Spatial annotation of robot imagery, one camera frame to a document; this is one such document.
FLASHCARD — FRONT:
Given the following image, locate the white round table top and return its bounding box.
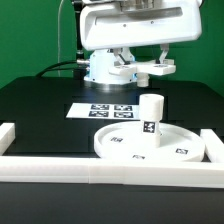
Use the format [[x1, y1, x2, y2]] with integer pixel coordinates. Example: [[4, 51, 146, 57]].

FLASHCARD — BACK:
[[94, 121, 205, 162]]

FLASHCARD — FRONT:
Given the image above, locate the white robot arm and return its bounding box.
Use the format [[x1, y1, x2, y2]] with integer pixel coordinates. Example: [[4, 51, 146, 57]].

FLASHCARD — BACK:
[[80, 0, 203, 88]]

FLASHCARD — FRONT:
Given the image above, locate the white sheet with markers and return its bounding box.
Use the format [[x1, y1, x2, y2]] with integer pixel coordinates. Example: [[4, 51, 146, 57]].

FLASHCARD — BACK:
[[66, 103, 139, 120]]

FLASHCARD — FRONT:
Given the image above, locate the white cross-shaped table base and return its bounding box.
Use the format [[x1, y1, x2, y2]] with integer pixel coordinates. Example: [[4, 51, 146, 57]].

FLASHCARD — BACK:
[[109, 59, 176, 87]]

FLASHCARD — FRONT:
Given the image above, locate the white thin cable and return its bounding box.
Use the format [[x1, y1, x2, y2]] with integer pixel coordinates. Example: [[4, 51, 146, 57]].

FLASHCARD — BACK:
[[57, 0, 66, 78]]

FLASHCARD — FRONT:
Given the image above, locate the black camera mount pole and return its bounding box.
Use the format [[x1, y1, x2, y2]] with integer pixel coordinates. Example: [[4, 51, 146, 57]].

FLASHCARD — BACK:
[[71, 0, 87, 65]]

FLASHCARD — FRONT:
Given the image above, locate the black cable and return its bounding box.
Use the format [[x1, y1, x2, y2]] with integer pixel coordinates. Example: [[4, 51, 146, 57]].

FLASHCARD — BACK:
[[35, 60, 79, 78]]

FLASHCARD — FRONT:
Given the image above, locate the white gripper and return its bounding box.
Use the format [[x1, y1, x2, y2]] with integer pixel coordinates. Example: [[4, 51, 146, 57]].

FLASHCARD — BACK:
[[80, 0, 202, 66]]

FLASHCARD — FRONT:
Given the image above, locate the white U-shaped frame barrier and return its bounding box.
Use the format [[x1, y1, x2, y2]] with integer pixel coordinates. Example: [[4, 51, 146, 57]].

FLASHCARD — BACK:
[[0, 123, 224, 189]]

